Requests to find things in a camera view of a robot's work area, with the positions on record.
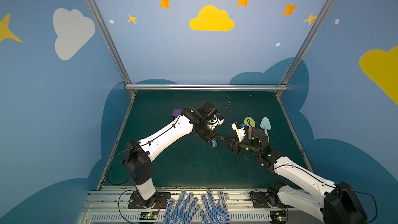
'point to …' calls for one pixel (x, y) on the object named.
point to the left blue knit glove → (181, 214)
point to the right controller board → (278, 216)
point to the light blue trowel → (265, 124)
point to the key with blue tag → (214, 143)
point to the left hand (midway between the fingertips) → (214, 137)
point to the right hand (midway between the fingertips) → (224, 138)
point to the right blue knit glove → (214, 214)
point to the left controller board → (148, 215)
